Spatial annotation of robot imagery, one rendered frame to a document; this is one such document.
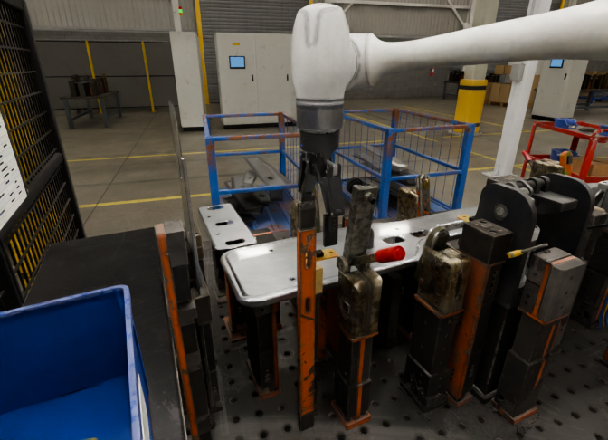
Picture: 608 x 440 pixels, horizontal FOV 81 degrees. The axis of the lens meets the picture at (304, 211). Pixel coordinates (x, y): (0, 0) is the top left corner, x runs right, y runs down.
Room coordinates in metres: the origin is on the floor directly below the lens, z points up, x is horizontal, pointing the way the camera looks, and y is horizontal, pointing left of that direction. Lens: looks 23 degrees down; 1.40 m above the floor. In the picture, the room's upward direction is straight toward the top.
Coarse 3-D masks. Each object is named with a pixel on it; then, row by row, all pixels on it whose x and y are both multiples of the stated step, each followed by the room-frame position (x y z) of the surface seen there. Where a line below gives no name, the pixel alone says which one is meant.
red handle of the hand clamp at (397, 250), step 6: (396, 246) 0.46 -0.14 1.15; (378, 252) 0.49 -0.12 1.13; (384, 252) 0.48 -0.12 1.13; (390, 252) 0.46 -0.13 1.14; (396, 252) 0.46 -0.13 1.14; (402, 252) 0.46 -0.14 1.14; (354, 258) 0.56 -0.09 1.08; (360, 258) 0.54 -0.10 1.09; (366, 258) 0.52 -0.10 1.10; (372, 258) 0.51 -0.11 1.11; (378, 258) 0.49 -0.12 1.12; (384, 258) 0.47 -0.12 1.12; (390, 258) 0.46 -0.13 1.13; (396, 258) 0.45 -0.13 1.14; (402, 258) 0.46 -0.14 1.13; (354, 264) 0.55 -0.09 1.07
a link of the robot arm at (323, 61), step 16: (304, 16) 0.67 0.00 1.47; (320, 16) 0.66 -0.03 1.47; (336, 16) 0.66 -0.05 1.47; (304, 32) 0.66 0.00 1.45; (320, 32) 0.65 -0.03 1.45; (336, 32) 0.66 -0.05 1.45; (304, 48) 0.66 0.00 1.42; (320, 48) 0.65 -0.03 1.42; (336, 48) 0.66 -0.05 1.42; (352, 48) 0.72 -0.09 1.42; (304, 64) 0.66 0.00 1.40; (320, 64) 0.65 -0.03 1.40; (336, 64) 0.65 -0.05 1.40; (352, 64) 0.71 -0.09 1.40; (304, 80) 0.66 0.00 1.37; (320, 80) 0.65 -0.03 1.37; (336, 80) 0.66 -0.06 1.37; (304, 96) 0.67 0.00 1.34; (320, 96) 0.65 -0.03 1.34; (336, 96) 0.66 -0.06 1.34
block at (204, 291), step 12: (192, 288) 0.58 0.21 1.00; (204, 288) 0.58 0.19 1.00; (204, 300) 0.55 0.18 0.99; (204, 312) 0.55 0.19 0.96; (204, 324) 0.55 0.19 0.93; (204, 336) 0.55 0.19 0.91; (204, 348) 0.55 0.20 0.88; (204, 360) 0.55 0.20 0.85; (204, 372) 0.58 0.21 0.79; (216, 372) 0.56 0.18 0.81; (216, 384) 0.56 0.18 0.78; (216, 396) 0.55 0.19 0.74; (216, 408) 0.55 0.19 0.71
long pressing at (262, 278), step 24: (432, 216) 0.92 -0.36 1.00; (456, 216) 0.92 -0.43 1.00; (288, 240) 0.78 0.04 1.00; (408, 240) 0.78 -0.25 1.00; (240, 264) 0.66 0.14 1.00; (264, 264) 0.66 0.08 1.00; (288, 264) 0.66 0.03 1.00; (336, 264) 0.66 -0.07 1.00; (384, 264) 0.66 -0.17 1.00; (408, 264) 0.67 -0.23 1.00; (240, 288) 0.58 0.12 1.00; (264, 288) 0.58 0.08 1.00; (288, 288) 0.57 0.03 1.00
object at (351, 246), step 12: (348, 180) 0.58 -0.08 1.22; (360, 180) 0.58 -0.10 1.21; (360, 192) 0.53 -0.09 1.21; (372, 192) 0.54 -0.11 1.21; (360, 204) 0.54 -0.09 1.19; (372, 204) 0.53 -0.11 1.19; (348, 216) 0.56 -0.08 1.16; (360, 216) 0.54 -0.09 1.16; (372, 216) 0.55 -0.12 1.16; (348, 228) 0.56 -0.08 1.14; (360, 228) 0.55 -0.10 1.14; (348, 240) 0.55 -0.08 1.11; (360, 240) 0.55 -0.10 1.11; (348, 252) 0.55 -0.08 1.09; (360, 252) 0.56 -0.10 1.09; (348, 264) 0.55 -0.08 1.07; (360, 264) 0.57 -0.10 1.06
